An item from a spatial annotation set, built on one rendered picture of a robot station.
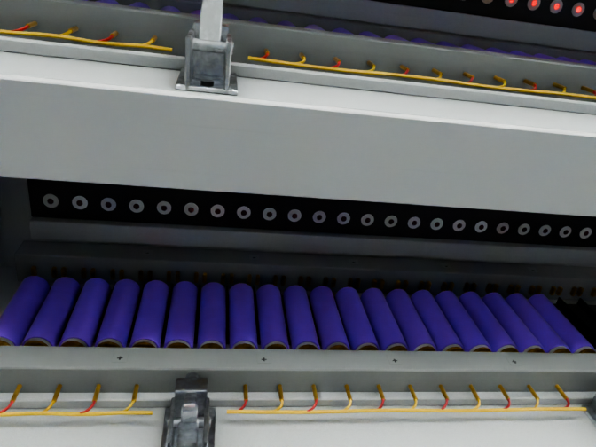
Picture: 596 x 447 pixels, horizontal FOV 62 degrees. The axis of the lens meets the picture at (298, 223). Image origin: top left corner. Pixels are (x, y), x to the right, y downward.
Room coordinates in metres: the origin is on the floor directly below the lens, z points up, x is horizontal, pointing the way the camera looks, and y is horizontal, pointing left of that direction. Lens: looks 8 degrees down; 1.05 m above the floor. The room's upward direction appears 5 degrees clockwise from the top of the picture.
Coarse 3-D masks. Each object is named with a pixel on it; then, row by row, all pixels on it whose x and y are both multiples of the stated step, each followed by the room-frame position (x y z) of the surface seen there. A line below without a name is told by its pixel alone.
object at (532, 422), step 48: (96, 240) 0.38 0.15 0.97; (144, 240) 0.38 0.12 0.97; (192, 240) 0.39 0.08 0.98; (240, 240) 0.40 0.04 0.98; (288, 240) 0.40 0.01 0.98; (336, 240) 0.41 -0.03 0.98; (384, 240) 0.41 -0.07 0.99; (432, 240) 0.42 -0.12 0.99; (0, 288) 0.35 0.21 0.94; (0, 432) 0.24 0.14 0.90; (48, 432) 0.24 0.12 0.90; (96, 432) 0.25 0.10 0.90; (144, 432) 0.25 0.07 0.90; (240, 432) 0.26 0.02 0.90; (288, 432) 0.26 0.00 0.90; (336, 432) 0.27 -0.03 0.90; (384, 432) 0.27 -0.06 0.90; (432, 432) 0.28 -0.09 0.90; (480, 432) 0.28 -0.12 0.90; (528, 432) 0.29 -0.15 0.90; (576, 432) 0.29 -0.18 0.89
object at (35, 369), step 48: (0, 384) 0.25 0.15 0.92; (48, 384) 0.26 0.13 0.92; (96, 384) 0.26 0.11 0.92; (144, 384) 0.27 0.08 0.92; (240, 384) 0.28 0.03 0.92; (288, 384) 0.28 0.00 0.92; (336, 384) 0.29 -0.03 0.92; (384, 384) 0.29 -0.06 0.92; (432, 384) 0.30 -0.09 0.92; (480, 384) 0.30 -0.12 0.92; (528, 384) 0.31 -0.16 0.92; (576, 384) 0.32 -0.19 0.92
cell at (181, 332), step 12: (180, 288) 0.34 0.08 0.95; (192, 288) 0.35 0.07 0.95; (180, 300) 0.33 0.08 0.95; (192, 300) 0.34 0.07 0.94; (180, 312) 0.32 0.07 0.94; (192, 312) 0.33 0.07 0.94; (168, 324) 0.31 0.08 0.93; (180, 324) 0.31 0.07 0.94; (192, 324) 0.32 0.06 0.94; (168, 336) 0.30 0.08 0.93; (180, 336) 0.30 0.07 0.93; (192, 336) 0.31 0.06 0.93; (192, 348) 0.30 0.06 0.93
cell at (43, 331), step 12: (60, 288) 0.33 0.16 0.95; (72, 288) 0.33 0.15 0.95; (48, 300) 0.31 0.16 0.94; (60, 300) 0.32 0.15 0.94; (72, 300) 0.33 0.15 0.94; (48, 312) 0.30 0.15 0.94; (60, 312) 0.31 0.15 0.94; (36, 324) 0.29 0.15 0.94; (48, 324) 0.29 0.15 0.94; (60, 324) 0.30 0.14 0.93; (36, 336) 0.28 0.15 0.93; (48, 336) 0.29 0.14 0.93
